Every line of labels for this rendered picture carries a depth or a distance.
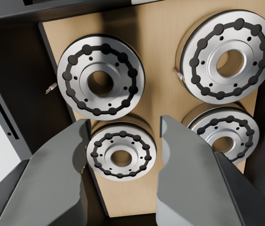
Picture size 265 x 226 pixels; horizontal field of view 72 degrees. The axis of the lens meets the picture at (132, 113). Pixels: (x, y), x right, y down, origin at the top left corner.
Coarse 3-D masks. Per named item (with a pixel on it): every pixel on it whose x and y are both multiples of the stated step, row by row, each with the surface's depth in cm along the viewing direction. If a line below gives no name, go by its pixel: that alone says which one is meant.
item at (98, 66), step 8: (96, 64) 19; (104, 64) 19; (88, 72) 20; (104, 72) 20; (112, 72) 20; (80, 80) 20; (88, 80) 21; (112, 80) 20; (120, 80) 20; (80, 88) 21; (88, 88) 21; (112, 88) 21; (120, 88) 21; (88, 96) 21; (96, 96) 21; (104, 96) 21; (112, 96) 21
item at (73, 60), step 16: (80, 48) 19; (96, 48) 19; (112, 48) 19; (128, 48) 19; (64, 64) 20; (80, 64) 20; (112, 64) 20; (128, 64) 20; (64, 80) 21; (128, 80) 21; (144, 80) 21; (64, 96) 22; (80, 96) 22; (128, 96) 22; (80, 112) 23; (96, 112) 23; (112, 112) 23; (128, 112) 23
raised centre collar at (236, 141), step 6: (216, 132) 24; (222, 132) 24; (228, 132) 24; (234, 132) 24; (210, 138) 24; (216, 138) 24; (234, 138) 24; (240, 138) 24; (210, 144) 24; (234, 144) 25; (240, 144) 25; (228, 150) 25; (234, 150) 25; (228, 156) 25
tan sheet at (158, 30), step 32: (192, 0) 20; (224, 0) 20; (256, 0) 20; (64, 32) 21; (96, 32) 21; (128, 32) 21; (160, 32) 21; (160, 64) 23; (224, 64) 23; (160, 96) 25; (192, 96) 25; (256, 96) 25; (160, 160) 31; (128, 192) 34
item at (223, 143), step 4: (224, 136) 27; (216, 140) 28; (220, 140) 27; (224, 140) 27; (228, 140) 26; (216, 144) 27; (220, 144) 27; (224, 144) 26; (228, 144) 26; (216, 148) 26; (220, 148) 26; (224, 148) 26
